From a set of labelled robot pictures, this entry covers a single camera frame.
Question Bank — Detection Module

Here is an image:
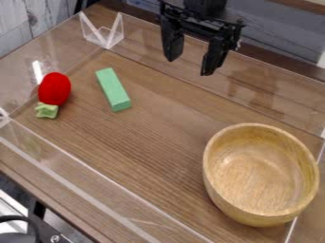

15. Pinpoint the clear acrylic tray wall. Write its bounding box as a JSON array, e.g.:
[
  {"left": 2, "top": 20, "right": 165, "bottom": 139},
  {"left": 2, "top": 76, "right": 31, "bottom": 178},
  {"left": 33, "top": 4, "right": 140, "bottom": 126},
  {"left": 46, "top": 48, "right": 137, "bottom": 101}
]
[{"left": 0, "top": 7, "right": 325, "bottom": 243}]

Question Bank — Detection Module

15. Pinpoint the black cable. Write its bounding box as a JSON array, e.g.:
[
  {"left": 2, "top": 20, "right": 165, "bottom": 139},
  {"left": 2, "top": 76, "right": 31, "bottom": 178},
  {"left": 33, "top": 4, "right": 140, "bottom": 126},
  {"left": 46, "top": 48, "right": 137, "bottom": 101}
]
[{"left": 0, "top": 215, "right": 42, "bottom": 243}]

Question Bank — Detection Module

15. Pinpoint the green foam block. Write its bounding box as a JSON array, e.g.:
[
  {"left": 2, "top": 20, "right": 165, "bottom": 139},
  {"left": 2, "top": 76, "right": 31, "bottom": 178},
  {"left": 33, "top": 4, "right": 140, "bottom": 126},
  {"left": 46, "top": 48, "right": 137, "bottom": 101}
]
[{"left": 95, "top": 67, "right": 133, "bottom": 112}]

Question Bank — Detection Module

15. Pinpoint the wooden bowl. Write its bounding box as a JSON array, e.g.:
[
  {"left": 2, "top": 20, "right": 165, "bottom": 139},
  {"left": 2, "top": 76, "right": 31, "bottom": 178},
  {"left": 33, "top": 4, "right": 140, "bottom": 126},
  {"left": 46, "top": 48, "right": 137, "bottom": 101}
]
[{"left": 202, "top": 123, "right": 320, "bottom": 227}]

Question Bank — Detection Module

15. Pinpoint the red plush strawberry toy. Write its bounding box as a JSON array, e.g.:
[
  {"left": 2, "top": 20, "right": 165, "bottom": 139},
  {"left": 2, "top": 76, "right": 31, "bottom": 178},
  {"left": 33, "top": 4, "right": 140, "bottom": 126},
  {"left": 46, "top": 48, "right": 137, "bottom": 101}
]
[{"left": 35, "top": 72, "right": 73, "bottom": 119}]

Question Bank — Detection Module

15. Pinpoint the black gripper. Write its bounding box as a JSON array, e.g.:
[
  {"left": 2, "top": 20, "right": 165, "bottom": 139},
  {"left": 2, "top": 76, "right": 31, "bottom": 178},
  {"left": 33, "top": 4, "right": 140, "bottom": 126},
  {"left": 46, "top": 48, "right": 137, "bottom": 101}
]
[{"left": 160, "top": 0, "right": 245, "bottom": 76}]

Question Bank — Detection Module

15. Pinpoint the black table leg bracket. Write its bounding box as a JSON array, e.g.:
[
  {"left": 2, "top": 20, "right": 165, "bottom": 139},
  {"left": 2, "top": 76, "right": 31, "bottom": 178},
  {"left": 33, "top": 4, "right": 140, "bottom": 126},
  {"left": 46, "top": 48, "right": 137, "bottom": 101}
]
[{"left": 29, "top": 199, "right": 73, "bottom": 243}]

